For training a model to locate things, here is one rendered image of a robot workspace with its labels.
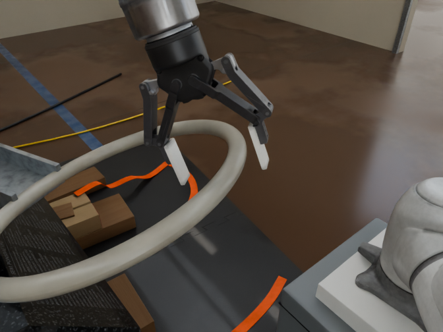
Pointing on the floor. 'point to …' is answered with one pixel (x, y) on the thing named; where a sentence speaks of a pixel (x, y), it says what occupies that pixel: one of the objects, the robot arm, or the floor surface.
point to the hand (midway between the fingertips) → (221, 166)
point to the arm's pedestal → (293, 298)
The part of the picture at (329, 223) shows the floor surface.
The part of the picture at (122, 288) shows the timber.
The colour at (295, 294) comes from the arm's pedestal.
